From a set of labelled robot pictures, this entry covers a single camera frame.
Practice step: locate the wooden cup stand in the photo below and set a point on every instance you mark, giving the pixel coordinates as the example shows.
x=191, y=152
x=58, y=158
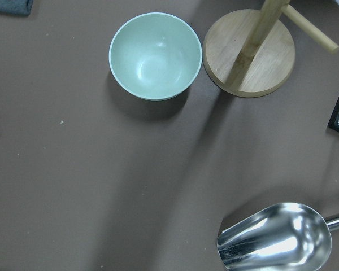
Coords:
x=250, y=53

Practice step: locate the steel ice scoop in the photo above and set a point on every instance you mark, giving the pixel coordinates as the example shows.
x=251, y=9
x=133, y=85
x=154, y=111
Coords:
x=284, y=236

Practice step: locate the mint green bowl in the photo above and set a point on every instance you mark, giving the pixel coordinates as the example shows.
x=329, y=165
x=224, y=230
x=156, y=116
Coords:
x=155, y=56

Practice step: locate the grey folded cloth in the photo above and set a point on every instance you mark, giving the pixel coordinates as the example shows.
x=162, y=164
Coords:
x=16, y=7

